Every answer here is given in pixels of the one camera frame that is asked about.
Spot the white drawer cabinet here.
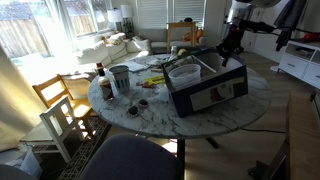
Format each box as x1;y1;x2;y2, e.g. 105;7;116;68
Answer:
277;39;320;90

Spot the grey metal can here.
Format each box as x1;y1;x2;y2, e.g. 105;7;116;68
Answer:
108;64;131;94

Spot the black table leg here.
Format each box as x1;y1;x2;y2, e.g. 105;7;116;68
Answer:
175;136;220;168

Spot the yellow wooden chair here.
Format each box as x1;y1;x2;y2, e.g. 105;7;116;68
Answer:
31;73;96;138

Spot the white child chair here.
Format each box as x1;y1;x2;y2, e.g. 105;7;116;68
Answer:
19;95;88;164

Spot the orange plush toy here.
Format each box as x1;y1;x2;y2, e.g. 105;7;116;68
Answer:
181;28;204;43

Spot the small dark round cup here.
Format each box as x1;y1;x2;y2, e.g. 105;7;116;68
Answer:
126;105;140;118
137;98;150;109

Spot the dark blue padded chair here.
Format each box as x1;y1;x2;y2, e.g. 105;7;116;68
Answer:
78;134;185;180

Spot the white table lamp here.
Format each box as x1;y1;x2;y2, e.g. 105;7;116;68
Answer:
106;8;124;34

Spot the patterned floor rug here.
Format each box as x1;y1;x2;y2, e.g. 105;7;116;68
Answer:
56;116;113;180

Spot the white sofa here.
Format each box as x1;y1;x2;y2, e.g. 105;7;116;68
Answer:
74;28;208;68

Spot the grey patterned cloth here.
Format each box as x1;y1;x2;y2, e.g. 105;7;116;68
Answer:
143;53;172;68

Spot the black floor cable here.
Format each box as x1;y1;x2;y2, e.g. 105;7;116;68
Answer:
240;127;288;135

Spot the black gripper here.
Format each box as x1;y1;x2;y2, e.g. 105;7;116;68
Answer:
216;28;245;68

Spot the hanging dark jacket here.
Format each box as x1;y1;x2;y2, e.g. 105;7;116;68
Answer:
273;0;308;52

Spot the tall wooden chair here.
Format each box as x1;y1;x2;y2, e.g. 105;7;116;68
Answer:
166;21;198;54

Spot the small white plastic cup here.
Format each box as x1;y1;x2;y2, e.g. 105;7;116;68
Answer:
157;87;170;103

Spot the wooden bench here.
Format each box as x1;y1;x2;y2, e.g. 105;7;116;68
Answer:
258;93;320;180

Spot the dark sauce bottle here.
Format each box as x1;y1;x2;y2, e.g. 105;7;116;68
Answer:
95;62;115;101

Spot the dark blue cardboard box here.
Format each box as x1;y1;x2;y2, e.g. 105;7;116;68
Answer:
161;50;249;119

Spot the clear plastic tub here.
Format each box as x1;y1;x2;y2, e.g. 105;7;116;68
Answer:
167;63;202;89

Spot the yellow packet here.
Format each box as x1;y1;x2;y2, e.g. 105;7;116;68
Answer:
143;74;166;86

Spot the white notepad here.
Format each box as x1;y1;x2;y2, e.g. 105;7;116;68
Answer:
120;60;150;73

